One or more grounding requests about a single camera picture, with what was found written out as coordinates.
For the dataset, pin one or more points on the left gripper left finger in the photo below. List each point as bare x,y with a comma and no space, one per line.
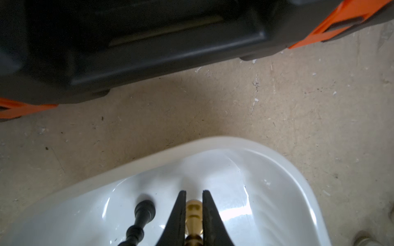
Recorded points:
174,221

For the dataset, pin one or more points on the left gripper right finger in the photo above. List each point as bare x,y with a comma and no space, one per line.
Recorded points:
214,232

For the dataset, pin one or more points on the gold chess piece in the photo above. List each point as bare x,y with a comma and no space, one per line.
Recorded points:
194,223

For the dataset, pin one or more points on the black chess piece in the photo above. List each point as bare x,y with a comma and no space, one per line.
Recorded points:
144,212

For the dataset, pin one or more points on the white storage box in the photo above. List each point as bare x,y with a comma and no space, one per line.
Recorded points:
260,197

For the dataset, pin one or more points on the silver chess piece right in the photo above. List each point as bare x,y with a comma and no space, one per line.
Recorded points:
364,239

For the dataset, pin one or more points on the black tool case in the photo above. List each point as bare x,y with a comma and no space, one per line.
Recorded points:
67,52

